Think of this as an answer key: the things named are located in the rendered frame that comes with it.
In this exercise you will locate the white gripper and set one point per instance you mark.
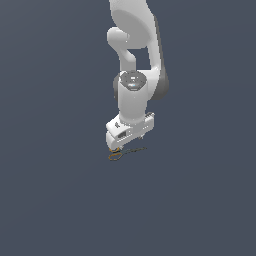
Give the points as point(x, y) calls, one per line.
point(128, 130)

